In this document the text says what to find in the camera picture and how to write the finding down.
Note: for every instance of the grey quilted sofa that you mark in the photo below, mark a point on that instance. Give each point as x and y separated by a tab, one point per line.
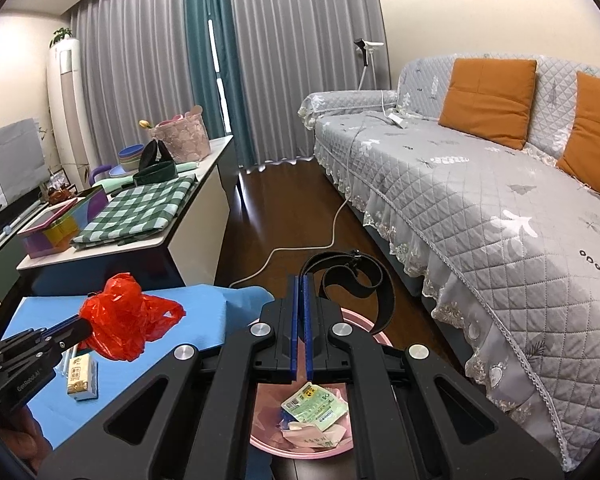
455	210

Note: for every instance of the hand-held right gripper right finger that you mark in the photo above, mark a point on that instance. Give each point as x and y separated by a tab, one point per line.
308	330

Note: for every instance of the yellow tissue pack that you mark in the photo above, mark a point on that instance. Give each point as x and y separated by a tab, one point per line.
82	377

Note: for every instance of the colourful tin box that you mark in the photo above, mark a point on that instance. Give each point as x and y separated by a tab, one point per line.
55	235

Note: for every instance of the teal curtain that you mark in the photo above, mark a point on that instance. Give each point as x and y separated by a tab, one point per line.
205	60

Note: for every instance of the blue mat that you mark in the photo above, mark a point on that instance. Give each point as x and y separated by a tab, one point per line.
215	310

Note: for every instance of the yellow flower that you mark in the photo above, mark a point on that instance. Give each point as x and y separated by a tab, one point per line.
145	124

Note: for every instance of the pink lace basket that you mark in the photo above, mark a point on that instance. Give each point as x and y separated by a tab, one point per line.
185	135

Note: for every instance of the pink plastic basin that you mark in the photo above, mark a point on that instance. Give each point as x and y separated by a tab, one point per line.
275	440

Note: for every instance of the black hat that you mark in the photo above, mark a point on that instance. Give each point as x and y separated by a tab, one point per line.
150	155

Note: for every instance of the white top coffee table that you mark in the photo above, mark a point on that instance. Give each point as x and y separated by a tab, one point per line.
190	220

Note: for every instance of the white floor lamp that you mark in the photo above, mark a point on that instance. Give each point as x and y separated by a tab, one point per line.
365	55

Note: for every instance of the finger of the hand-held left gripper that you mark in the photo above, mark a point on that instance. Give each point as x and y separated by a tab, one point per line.
75	335
40	334

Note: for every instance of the orange cushion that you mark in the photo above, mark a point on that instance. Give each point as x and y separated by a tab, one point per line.
595	140
487	100

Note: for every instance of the white power adapter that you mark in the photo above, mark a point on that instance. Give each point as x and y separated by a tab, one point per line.
396	120

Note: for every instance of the blue plastic bag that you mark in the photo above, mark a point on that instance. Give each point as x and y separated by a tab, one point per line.
284	417

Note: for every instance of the stack of coloured bowls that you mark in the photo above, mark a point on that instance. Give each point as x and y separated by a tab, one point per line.
130	157

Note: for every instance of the grey television dust cover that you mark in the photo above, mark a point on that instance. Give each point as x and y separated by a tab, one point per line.
15	165

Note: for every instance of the green potted plant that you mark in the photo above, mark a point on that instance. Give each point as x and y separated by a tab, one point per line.
62	36

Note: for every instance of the grey curtain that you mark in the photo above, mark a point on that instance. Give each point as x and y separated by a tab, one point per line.
305	50
130	60

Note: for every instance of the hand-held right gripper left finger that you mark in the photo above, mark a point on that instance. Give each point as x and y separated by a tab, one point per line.
295	330

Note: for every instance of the blue plastic plate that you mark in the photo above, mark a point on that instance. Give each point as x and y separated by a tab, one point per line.
122	173

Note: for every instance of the red plastic bag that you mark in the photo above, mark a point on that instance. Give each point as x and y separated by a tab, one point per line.
125	320

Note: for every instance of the person's left hand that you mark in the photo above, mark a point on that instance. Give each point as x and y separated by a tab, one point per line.
20	435

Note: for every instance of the green checked cloth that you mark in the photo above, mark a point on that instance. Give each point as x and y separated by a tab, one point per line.
135	210

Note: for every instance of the standing air conditioner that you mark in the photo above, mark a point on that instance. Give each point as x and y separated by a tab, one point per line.
67	110

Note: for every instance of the green white packet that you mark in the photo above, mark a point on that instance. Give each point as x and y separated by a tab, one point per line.
315	405

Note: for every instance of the black belt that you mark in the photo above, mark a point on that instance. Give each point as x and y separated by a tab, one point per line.
387	305

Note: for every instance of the white paper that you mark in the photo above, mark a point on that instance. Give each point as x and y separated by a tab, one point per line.
310	437

